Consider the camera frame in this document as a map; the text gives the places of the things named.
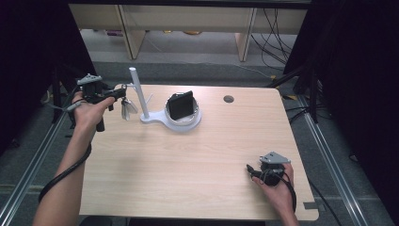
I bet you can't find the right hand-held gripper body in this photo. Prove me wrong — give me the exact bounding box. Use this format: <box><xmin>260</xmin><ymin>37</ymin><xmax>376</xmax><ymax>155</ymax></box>
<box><xmin>259</xmin><ymin>152</ymin><xmax>292</xmax><ymax>187</ymax></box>

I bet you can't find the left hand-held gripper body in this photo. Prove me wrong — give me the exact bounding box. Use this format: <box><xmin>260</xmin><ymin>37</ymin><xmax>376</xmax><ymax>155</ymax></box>
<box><xmin>76</xmin><ymin>73</ymin><xmax>111</xmax><ymax>105</ymax></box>

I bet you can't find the key bunch with silver fob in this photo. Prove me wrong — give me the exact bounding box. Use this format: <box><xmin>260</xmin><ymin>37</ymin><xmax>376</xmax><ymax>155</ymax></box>
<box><xmin>120</xmin><ymin>83</ymin><xmax>139</xmax><ymax>122</ymax></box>

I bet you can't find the white key stand with base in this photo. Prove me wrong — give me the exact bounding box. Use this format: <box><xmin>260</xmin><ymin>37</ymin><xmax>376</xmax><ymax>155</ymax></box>
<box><xmin>123</xmin><ymin>66</ymin><xmax>202</xmax><ymax>133</ymax></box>

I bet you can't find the black wallet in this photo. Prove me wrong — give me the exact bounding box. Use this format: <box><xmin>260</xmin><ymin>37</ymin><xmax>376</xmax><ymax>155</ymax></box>
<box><xmin>167</xmin><ymin>90</ymin><xmax>195</xmax><ymax>121</ymax></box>

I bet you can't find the silver bowl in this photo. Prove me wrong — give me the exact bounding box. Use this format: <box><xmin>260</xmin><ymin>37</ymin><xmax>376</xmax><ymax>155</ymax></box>
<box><xmin>164</xmin><ymin>91</ymin><xmax>200</xmax><ymax>127</ymax></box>

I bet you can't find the person's left hand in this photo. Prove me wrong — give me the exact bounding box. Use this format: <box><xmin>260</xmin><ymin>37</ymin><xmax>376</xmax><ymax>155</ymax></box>
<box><xmin>71</xmin><ymin>91</ymin><xmax>117</xmax><ymax>130</ymax></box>

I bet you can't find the person's right hand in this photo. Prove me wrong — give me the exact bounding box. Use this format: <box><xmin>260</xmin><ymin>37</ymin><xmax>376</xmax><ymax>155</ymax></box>
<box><xmin>251</xmin><ymin>162</ymin><xmax>295</xmax><ymax>218</ymax></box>

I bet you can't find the beige wooden desk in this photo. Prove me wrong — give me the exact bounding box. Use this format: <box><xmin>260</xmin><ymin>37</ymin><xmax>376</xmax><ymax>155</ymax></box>
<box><xmin>69</xmin><ymin>4</ymin><xmax>309</xmax><ymax>62</ymax></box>

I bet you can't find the thin grey cable with plug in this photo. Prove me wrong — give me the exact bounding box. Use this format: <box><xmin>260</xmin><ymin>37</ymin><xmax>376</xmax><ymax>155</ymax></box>
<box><xmin>43</xmin><ymin>100</ymin><xmax>84</xmax><ymax>114</ymax></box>

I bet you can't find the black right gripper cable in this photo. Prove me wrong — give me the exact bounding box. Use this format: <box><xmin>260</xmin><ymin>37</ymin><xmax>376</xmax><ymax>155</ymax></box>
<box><xmin>262</xmin><ymin>169</ymin><xmax>297</xmax><ymax>215</ymax></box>

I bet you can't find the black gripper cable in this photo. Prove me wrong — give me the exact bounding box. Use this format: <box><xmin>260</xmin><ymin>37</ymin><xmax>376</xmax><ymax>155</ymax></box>
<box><xmin>262</xmin><ymin>169</ymin><xmax>297</xmax><ymax>215</ymax></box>
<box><xmin>38</xmin><ymin>99</ymin><xmax>93</xmax><ymax>203</ymax></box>

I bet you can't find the black floor cable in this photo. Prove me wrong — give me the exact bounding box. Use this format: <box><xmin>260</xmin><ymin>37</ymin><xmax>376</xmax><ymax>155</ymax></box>
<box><xmin>305</xmin><ymin>177</ymin><xmax>344</xmax><ymax>226</ymax></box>

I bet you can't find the aluminium floor rail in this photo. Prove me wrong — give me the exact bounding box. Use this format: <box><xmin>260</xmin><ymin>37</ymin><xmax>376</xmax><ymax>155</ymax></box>
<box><xmin>0</xmin><ymin>92</ymin><xmax>79</xmax><ymax>226</ymax></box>
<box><xmin>295</xmin><ymin>93</ymin><xmax>373</xmax><ymax>226</ymax></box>

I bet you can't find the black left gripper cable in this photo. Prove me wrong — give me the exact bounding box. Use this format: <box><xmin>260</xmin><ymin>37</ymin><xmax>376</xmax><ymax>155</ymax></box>
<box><xmin>38</xmin><ymin>99</ymin><xmax>93</xmax><ymax>203</ymax></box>

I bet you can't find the bundle of black cables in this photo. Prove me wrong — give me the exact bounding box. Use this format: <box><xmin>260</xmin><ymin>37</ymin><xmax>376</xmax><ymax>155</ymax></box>
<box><xmin>249</xmin><ymin>8</ymin><xmax>297</xmax><ymax>72</ymax></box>

